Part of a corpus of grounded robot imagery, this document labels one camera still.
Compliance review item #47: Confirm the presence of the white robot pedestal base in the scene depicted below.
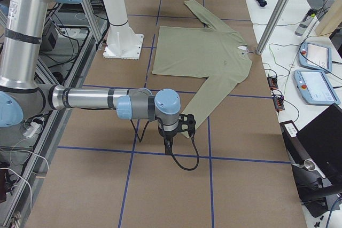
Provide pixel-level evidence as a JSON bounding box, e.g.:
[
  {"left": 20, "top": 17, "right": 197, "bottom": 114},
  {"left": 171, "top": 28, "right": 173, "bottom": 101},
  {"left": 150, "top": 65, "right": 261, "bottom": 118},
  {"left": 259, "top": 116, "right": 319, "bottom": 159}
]
[{"left": 103, "top": 0, "right": 144, "bottom": 60}]

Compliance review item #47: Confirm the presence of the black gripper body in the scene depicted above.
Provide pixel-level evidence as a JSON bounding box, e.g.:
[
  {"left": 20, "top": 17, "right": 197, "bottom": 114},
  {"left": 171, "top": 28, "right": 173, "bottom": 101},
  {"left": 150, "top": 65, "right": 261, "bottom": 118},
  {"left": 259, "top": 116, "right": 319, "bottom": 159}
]
[{"left": 157, "top": 114, "right": 196, "bottom": 139}]

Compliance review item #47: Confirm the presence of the wooden board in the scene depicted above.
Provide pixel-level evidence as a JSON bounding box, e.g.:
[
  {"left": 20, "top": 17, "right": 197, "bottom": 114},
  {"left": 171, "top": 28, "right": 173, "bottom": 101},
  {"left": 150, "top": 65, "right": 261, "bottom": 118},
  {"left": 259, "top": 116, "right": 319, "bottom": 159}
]
[{"left": 315, "top": 0, "right": 342, "bottom": 36}]

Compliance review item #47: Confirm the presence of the aluminium frame rail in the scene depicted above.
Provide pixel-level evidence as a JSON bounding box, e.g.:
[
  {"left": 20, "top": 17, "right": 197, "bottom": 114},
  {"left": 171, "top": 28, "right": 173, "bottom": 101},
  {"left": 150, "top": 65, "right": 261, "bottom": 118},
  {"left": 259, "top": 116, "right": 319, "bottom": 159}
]
[{"left": 1, "top": 0, "right": 106, "bottom": 227}]

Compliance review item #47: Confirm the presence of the white power adapter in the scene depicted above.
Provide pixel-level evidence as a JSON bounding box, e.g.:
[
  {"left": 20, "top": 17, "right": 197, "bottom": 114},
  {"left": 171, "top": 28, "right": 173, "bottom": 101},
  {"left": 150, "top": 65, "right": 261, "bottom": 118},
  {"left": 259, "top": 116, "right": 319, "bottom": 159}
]
[{"left": 23, "top": 117, "right": 44, "bottom": 138}]

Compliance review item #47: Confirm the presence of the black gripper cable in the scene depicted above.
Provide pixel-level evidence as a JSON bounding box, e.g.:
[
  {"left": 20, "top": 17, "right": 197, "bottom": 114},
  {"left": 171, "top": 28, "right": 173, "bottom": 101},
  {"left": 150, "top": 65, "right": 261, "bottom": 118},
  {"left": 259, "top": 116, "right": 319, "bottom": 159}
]
[{"left": 130, "top": 118, "right": 200, "bottom": 170}]

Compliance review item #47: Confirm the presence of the white paper hang tag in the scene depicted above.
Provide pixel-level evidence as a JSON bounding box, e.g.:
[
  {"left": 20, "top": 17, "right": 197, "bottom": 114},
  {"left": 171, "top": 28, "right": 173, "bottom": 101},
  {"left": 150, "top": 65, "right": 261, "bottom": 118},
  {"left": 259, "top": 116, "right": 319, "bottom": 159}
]
[{"left": 238, "top": 45, "right": 248, "bottom": 53}]

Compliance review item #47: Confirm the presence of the black monitor with stand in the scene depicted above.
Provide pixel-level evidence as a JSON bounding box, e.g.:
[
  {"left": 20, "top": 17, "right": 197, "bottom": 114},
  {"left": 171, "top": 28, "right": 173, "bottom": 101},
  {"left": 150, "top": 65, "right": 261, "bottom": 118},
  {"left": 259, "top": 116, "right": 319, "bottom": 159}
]
[{"left": 285, "top": 104, "right": 341, "bottom": 217}]

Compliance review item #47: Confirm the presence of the upper orange black connector box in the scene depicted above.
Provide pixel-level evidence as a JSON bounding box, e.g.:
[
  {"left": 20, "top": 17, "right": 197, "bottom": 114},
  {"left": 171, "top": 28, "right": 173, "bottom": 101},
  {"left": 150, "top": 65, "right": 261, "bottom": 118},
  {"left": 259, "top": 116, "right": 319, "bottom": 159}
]
[{"left": 267, "top": 76, "right": 278, "bottom": 90}]

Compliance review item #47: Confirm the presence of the grey box under table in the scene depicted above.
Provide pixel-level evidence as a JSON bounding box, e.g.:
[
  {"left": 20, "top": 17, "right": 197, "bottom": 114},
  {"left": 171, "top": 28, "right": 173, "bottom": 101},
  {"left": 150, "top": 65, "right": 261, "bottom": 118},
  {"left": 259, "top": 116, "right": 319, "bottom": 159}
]
[{"left": 40, "top": 21, "right": 58, "bottom": 51}]

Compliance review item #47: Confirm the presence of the lower teach pendant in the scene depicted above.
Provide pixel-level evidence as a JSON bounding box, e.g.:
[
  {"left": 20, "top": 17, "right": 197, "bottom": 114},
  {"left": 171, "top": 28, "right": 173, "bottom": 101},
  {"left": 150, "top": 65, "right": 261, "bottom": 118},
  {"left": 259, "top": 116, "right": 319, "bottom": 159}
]
[{"left": 293, "top": 69, "right": 341, "bottom": 105}]

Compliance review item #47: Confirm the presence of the aluminium frame post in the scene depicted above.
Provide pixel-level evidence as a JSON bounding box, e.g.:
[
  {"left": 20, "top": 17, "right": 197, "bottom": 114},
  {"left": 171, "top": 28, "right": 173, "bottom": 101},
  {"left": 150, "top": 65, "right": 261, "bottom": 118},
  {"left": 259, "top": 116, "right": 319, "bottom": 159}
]
[{"left": 256, "top": 0, "right": 289, "bottom": 55}]

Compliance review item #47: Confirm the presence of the clear plastic bottle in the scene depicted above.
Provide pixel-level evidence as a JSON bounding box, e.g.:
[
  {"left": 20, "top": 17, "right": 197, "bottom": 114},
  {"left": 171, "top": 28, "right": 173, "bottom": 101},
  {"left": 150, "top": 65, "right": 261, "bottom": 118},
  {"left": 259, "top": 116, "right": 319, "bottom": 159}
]
[{"left": 294, "top": 9, "right": 317, "bottom": 36}]

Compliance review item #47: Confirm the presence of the olive green long-sleeve shirt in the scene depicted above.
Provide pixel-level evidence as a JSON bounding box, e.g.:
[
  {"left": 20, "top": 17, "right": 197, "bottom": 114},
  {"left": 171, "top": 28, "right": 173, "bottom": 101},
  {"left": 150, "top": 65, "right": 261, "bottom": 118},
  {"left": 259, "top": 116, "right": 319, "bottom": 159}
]
[{"left": 152, "top": 0, "right": 252, "bottom": 127}]

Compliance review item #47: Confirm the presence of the lower orange black connector box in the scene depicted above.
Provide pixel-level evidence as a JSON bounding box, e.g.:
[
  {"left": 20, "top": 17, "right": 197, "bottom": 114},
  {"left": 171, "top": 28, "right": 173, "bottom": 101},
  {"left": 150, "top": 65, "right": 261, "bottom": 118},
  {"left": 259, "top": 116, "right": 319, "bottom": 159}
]
[{"left": 272, "top": 95, "right": 285, "bottom": 113}]

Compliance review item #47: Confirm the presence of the black labelled box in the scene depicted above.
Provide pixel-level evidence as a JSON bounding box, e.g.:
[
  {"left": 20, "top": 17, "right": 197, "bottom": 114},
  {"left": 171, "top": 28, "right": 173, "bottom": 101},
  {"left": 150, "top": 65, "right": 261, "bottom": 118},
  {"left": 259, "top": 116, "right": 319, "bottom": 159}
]
[{"left": 279, "top": 120, "right": 299, "bottom": 142}]

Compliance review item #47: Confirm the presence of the upper teach pendant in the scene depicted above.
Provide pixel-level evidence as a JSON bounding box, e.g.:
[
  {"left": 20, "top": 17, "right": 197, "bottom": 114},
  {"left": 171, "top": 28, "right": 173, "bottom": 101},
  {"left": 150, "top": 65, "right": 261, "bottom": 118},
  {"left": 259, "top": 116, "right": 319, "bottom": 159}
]
[{"left": 298, "top": 41, "right": 332, "bottom": 73}]

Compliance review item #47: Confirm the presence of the orange black connector box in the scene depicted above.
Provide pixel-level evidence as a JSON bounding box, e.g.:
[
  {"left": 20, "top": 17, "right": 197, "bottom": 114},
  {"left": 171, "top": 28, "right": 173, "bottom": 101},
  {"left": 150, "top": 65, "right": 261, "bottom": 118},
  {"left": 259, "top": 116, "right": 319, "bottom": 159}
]
[
  {"left": 272, "top": 95, "right": 285, "bottom": 113},
  {"left": 267, "top": 76, "right": 278, "bottom": 90}
]

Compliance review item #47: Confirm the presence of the teach pendant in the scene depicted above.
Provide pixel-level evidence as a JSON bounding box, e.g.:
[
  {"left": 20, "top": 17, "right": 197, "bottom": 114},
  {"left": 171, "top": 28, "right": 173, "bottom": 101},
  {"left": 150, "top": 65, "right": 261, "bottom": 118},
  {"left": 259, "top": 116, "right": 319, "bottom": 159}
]
[
  {"left": 298, "top": 41, "right": 332, "bottom": 73},
  {"left": 293, "top": 69, "right": 341, "bottom": 105}
]

